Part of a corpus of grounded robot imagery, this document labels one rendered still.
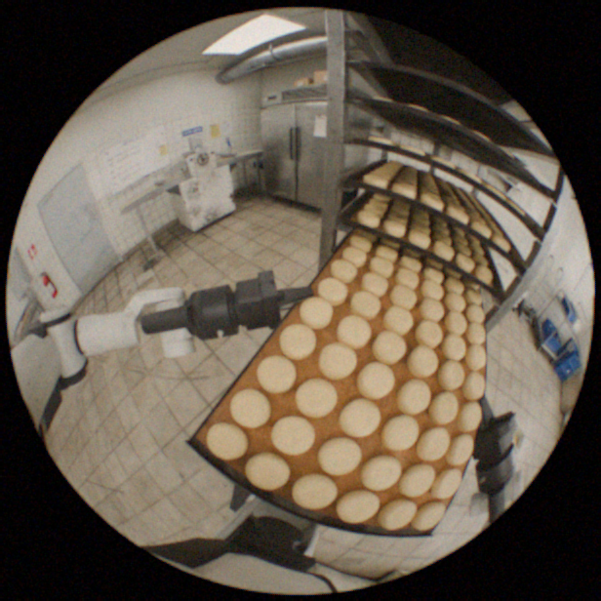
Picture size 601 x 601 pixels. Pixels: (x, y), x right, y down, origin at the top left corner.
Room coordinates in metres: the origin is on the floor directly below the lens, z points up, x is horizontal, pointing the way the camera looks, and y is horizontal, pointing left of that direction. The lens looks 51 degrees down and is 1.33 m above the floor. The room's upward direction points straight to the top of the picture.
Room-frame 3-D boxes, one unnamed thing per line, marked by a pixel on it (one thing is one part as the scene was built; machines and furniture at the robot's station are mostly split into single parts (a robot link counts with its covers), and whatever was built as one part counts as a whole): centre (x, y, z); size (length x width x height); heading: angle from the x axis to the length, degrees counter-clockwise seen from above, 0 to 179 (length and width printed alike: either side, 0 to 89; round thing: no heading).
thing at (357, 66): (0.63, -0.24, 1.50); 0.64 x 0.03 x 0.03; 149
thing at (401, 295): (0.21, -0.19, 1.08); 0.05 x 0.05 x 0.02
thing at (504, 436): (-0.12, -0.34, 1.07); 0.12 x 0.10 x 0.13; 14
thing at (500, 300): (0.43, -0.58, 1.14); 0.64 x 0.03 x 0.03; 149
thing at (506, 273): (1.39, -2.64, 0.38); 0.64 x 0.54 x 0.77; 138
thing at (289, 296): (0.22, 0.01, 1.08); 0.06 x 0.03 x 0.02; 104
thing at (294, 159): (3.22, -0.19, 1.03); 1.40 x 0.90 x 2.05; 51
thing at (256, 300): (0.20, 0.10, 1.07); 0.12 x 0.10 x 0.13; 104
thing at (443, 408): (0.00, -0.21, 1.08); 0.05 x 0.05 x 0.02
